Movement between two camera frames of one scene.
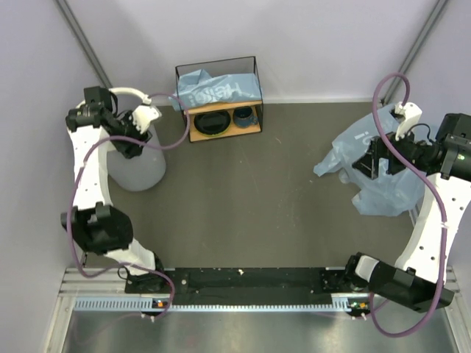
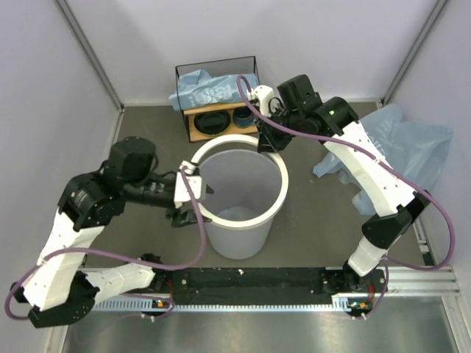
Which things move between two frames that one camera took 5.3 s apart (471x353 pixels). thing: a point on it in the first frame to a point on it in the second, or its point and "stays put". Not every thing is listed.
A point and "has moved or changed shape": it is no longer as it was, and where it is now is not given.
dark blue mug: [243, 116] stays put
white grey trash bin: [142, 171] has moved or changed shape
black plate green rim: [212, 123] stays put
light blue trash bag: [199, 87] stays put
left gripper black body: [125, 128] to [156, 191]
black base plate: [249, 284] stays put
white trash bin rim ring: [145, 98] to [232, 138]
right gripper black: [369, 162] to [268, 142]
